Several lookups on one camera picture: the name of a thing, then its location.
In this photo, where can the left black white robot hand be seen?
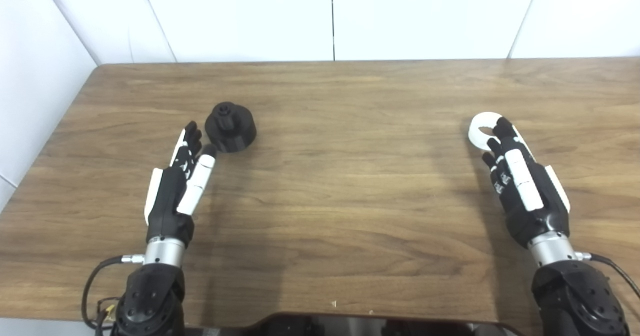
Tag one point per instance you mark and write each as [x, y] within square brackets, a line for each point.
[167, 201]

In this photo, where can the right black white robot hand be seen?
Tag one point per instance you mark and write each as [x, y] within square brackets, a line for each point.
[530, 196]

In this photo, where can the round black part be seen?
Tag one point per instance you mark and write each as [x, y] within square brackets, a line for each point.
[231, 128]

